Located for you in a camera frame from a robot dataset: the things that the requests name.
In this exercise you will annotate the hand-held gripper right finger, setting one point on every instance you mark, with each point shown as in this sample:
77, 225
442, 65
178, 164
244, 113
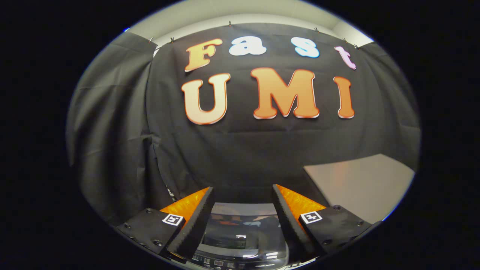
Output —
292, 228

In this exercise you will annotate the black backdrop cloth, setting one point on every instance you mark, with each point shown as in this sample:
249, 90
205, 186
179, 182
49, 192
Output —
243, 157

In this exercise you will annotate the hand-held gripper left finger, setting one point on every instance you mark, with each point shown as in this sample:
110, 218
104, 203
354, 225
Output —
195, 228

